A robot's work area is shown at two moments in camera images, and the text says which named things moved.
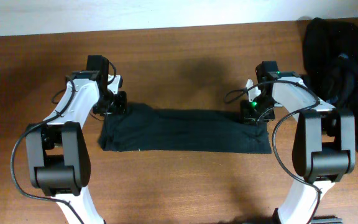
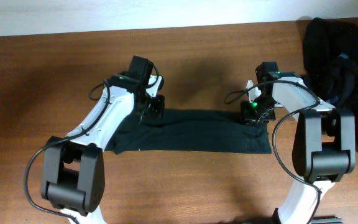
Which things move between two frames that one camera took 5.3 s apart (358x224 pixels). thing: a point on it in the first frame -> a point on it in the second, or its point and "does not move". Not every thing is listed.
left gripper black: (114, 107) -> (156, 106)
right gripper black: (247, 117) does not move
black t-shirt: (138, 127) does not move
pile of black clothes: (340, 62) does not move
